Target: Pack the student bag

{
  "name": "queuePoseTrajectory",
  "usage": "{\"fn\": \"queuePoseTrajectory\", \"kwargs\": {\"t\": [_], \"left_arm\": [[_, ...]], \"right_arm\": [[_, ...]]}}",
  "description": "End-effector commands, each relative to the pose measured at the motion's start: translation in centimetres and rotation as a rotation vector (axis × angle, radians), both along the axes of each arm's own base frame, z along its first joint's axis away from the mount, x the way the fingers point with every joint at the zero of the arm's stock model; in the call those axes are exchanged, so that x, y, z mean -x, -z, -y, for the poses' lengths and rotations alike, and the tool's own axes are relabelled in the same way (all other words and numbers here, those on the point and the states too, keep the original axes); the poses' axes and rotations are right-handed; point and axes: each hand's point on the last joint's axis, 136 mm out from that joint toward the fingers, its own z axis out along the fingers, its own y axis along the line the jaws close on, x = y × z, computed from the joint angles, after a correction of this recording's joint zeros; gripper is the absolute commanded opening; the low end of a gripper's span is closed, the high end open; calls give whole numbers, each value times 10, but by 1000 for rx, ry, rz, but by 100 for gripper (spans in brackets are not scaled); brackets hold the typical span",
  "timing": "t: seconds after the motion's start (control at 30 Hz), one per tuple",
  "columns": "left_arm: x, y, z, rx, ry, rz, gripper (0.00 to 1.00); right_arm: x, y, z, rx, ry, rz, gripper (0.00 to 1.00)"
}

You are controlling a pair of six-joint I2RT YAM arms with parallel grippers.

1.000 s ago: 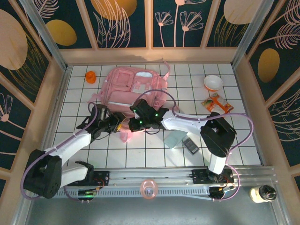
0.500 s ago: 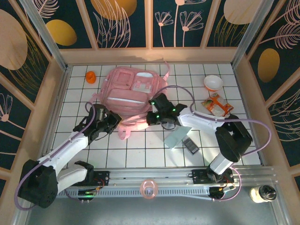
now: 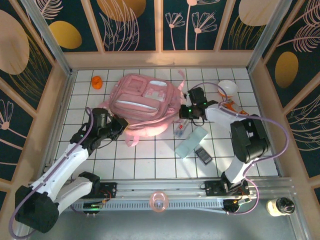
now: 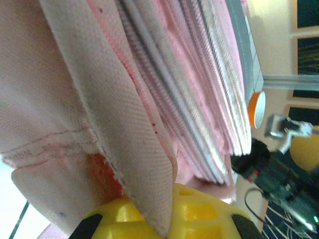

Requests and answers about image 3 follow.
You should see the aluminium frame post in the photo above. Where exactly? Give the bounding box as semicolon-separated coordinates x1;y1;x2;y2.
246;0;293;73
21;0;75;76

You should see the black calculator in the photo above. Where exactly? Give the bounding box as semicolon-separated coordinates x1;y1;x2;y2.
194;146;213;166

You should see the white and orange bowl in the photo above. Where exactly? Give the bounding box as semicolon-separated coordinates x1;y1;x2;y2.
216;79;239;98

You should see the small orange cup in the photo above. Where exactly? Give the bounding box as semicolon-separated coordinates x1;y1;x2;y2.
91;76;104;90

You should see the pink translucent tape ring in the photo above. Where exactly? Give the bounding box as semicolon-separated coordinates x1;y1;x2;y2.
149;191;169;214

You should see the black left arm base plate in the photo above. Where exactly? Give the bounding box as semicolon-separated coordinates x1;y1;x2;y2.
72;182;118;200

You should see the orange and white snack packet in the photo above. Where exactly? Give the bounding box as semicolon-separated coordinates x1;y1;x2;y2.
221;98;250;117

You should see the pink student backpack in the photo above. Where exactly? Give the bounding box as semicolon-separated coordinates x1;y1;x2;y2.
99;69;187;148

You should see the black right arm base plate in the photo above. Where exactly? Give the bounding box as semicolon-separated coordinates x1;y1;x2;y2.
204;180;251;198

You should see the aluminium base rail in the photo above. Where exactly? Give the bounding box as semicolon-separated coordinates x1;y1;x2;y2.
23;177;298;213

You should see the white bottle with black cap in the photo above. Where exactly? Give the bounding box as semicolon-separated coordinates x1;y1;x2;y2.
266;196;295;217

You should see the clear pack of pens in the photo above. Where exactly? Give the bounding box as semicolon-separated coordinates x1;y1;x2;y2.
173;119;190;140

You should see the pale green pencil case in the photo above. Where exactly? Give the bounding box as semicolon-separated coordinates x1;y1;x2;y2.
174;127;209;159

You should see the small controller board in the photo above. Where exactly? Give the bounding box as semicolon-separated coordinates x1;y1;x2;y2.
223;198;252;215
83;201;104;216

